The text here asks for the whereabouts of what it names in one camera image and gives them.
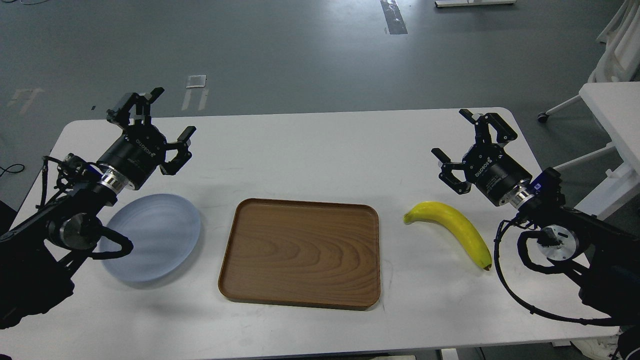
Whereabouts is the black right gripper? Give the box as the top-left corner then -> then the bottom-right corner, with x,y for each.
430,108 -> 532,207

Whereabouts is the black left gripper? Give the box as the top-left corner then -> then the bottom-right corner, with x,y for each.
97,87 -> 197,191

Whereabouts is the yellow banana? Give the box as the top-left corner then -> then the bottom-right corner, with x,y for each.
402,201 -> 493,271

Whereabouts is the light blue plate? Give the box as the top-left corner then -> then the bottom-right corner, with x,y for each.
102,193 -> 201,283

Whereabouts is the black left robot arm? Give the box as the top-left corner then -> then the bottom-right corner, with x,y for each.
0,87 -> 196,330

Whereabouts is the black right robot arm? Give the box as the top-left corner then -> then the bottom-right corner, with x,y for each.
432,108 -> 639,327

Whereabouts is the white rolling chair base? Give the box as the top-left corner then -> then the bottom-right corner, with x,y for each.
537,0 -> 640,124

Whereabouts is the brown wooden tray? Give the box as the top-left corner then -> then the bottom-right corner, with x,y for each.
218,198 -> 382,311

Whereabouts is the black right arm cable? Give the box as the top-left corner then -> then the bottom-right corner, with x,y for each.
493,218 -> 621,327

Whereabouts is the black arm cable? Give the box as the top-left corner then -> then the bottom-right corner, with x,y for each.
90,226 -> 135,261
493,218 -> 621,327

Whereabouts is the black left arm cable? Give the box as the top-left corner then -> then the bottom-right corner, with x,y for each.
90,226 -> 135,261

